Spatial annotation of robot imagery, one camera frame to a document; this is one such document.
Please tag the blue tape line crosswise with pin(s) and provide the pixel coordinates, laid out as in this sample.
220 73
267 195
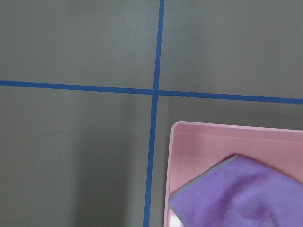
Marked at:
138 91

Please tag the pink plastic tray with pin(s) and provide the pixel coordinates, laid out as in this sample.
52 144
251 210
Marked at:
195 147

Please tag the blue tape line lengthwise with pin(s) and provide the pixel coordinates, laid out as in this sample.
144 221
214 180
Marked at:
153 121

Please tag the purple microfibre cloth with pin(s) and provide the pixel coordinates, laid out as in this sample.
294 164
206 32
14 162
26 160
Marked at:
240 192

